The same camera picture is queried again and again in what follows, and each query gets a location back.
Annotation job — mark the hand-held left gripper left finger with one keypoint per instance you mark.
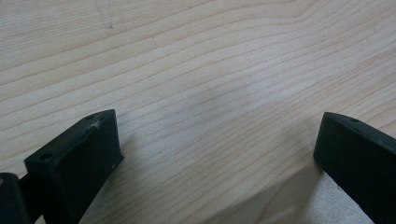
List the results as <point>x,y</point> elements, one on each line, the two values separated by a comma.
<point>77,165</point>

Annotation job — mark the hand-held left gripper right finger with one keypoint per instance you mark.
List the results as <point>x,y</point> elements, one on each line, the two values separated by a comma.
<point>358,155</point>

